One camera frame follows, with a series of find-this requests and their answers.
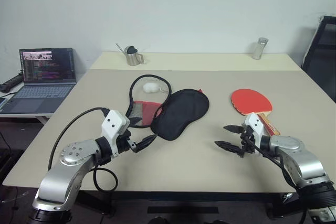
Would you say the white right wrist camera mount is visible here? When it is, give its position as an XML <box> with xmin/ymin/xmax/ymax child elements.
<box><xmin>242</xmin><ymin>113</ymin><xmax>265</xmax><ymax>148</ymax></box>

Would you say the dark rounded shape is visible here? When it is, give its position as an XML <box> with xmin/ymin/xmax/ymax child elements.
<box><xmin>148</xmin><ymin>216</ymin><xmax>167</xmax><ymax>224</ymax></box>

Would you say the steel watering can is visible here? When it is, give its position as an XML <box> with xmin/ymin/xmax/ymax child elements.
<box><xmin>115</xmin><ymin>42</ymin><xmax>146</xmax><ymax>66</ymax></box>

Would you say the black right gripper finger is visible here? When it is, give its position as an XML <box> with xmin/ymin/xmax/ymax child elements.
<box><xmin>223</xmin><ymin>124</ymin><xmax>244</xmax><ymax>135</ymax></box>
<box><xmin>214</xmin><ymin>140</ymin><xmax>242</xmax><ymax>157</ymax></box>

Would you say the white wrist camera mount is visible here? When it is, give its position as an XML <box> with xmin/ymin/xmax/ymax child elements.
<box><xmin>101</xmin><ymin>109</ymin><xmax>131</xmax><ymax>157</ymax></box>
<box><xmin>242</xmin><ymin>113</ymin><xmax>265</xmax><ymax>148</ymax></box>

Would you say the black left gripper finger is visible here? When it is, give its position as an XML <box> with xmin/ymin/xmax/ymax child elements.
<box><xmin>132</xmin><ymin>140</ymin><xmax>153</xmax><ymax>154</ymax></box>
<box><xmin>141</xmin><ymin>134</ymin><xmax>158</xmax><ymax>145</ymax></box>

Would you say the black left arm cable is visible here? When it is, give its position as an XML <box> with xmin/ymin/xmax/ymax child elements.
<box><xmin>48</xmin><ymin>106</ymin><xmax>119</xmax><ymax>192</ymax></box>

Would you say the black framed chair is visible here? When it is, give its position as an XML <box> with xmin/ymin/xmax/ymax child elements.
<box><xmin>301</xmin><ymin>15</ymin><xmax>336</xmax><ymax>100</ymax></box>

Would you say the black power strip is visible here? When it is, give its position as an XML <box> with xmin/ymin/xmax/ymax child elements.
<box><xmin>0</xmin><ymin>70</ymin><xmax>24</xmax><ymax>94</ymax></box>

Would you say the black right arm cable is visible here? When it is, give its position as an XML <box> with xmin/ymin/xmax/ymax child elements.
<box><xmin>243</xmin><ymin>129</ymin><xmax>308</xmax><ymax>224</ymax></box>

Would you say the black zippered paddle case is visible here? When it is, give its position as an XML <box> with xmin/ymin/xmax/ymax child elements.
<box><xmin>125</xmin><ymin>74</ymin><xmax>211</xmax><ymax>142</ymax></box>

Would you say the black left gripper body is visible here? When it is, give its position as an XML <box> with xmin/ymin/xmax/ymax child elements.
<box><xmin>116</xmin><ymin>128</ymin><xmax>138</xmax><ymax>155</ymax></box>

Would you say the white crumpled wad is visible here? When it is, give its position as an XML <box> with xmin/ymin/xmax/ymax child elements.
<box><xmin>142</xmin><ymin>82</ymin><xmax>169</xmax><ymax>94</ymax></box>

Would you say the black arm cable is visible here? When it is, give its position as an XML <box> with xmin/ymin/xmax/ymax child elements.
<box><xmin>243</xmin><ymin>129</ymin><xmax>308</xmax><ymax>224</ymax></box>
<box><xmin>48</xmin><ymin>106</ymin><xmax>119</xmax><ymax>192</ymax></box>

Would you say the glass shaker with metal lid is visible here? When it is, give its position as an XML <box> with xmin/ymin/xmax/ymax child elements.
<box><xmin>251</xmin><ymin>37</ymin><xmax>269</xmax><ymax>60</ymax></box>

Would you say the grey open laptop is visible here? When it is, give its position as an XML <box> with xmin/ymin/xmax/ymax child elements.
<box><xmin>0</xmin><ymin>47</ymin><xmax>78</xmax><ymax>115</ymax></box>

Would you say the red table tennis paddle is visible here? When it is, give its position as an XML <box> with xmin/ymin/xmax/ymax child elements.
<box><xmin>230</xmin><ymin>88</ymin><xmax>282</xmax><ymax>137</ymax></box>

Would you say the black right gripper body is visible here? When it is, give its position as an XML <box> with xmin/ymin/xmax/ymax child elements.
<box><xmin>237</xmin><ymin>125</ymin><xmax>257</xmax><ymax>158</ymax></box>

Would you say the black table frame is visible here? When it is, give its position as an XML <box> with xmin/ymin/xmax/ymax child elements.
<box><xmin>76</xmin><ymin>190</ymin><xmax>299</xmax><ymax>220</ymax></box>

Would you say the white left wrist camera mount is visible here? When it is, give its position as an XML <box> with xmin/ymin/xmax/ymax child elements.
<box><xmin>101</xmin><ymin>109</ymin><xmax>131</xmax><ymax>157</ymax></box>

